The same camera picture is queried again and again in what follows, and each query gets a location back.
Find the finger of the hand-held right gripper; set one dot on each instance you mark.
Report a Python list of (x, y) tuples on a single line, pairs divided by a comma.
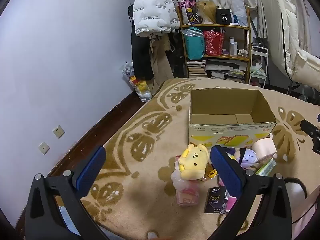
[(308, 127)]

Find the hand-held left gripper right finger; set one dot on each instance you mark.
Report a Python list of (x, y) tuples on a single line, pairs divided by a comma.
[(226, 172)]

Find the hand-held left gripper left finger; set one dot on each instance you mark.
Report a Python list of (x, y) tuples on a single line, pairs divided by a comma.
[(91, 172)]

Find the black tissue packet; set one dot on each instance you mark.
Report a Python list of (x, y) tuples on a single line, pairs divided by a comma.
[(215, 201)]

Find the pink plush toy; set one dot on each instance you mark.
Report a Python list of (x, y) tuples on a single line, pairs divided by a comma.
[(231, 203)]

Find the yellow plush dog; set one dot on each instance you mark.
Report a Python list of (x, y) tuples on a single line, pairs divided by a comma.
[(193, 160)]

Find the printed cardboard box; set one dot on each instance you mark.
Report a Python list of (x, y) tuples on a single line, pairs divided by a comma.
[(225, 132)]

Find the yellow plush charm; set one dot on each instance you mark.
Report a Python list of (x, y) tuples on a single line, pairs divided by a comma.
[(212, 173)]

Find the purple plush doll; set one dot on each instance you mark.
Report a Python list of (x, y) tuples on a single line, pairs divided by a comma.
[(246, 156)]

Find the green tissue packet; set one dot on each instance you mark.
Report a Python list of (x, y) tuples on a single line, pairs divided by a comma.
[(266, 167)]

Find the pink tissue packet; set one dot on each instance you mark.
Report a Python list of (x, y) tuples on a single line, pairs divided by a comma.
[(187, 195)]

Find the pale pink sponge block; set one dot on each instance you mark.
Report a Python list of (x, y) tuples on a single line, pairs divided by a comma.
[(263, 147)]

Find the clear plastic bag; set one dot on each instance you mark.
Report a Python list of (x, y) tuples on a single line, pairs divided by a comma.
[(178, 180)]

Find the beige flower pattern rug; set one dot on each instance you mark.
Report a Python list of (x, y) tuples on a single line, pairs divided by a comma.
[(140, 200)]

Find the white trolley cart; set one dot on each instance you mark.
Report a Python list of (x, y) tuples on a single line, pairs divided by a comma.
[(260, 52)]

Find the plastic bag of goods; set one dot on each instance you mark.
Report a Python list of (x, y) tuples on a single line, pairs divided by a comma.
[(140, 87)]

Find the row of small bottles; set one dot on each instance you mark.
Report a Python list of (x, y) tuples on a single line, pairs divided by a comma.
[(243, 53)]

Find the white padded chair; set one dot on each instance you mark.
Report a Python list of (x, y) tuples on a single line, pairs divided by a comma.
[(285, 30)]

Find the pile of magazines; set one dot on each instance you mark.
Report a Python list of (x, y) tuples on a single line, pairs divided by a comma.
[(225, 71)]

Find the stack of books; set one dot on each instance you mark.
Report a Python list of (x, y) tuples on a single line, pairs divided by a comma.
[(196, 68)]

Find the white cosmetic bottle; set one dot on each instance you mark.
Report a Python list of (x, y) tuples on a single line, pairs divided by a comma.
[(232, 46)]

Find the beige hanging coat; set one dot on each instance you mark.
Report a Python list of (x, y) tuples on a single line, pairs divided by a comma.
[(161, 62)]

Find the red shopping bag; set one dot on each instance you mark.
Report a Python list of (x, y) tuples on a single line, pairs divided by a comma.
[(213, 42)]

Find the black hanging garment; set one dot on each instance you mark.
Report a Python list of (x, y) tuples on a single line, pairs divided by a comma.
[(140, 52)]

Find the teal shopping bag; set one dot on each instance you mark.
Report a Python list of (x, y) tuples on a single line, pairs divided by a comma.
[(195, 46)]

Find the wooden shelf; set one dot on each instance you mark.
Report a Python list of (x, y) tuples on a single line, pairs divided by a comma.
[(217, 25)]

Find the white paper bag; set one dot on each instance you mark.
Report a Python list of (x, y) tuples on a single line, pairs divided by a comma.
[(238, 10)]

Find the black gift box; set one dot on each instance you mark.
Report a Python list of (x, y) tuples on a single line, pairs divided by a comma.
[(223, 17)]

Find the blonde wig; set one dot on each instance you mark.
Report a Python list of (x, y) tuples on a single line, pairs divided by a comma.
[(207, 11)]

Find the pink black printed bag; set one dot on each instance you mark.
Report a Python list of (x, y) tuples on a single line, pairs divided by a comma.
[(186, 7)]

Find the white puffer jacket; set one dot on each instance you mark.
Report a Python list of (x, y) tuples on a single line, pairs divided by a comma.
[(152, 10)]

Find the white three-hole wall socket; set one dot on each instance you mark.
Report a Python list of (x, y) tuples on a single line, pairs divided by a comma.
[(58, 131)]

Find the white one-hole wall socket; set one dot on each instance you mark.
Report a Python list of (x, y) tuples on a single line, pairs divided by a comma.
[(43, 148)]

